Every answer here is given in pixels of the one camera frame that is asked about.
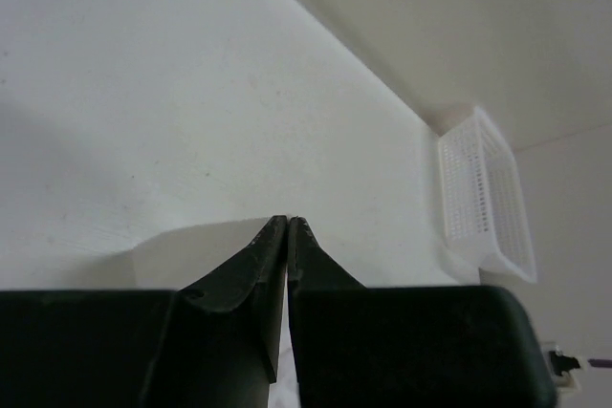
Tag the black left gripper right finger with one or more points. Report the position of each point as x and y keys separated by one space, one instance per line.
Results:
x=440 y=346

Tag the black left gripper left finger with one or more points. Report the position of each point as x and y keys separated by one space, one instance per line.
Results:
x=213 y=343

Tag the white tank top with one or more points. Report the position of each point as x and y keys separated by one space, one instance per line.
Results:
x=284 y=393

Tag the white plastic basket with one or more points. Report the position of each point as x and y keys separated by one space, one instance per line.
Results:
x=486 y=223

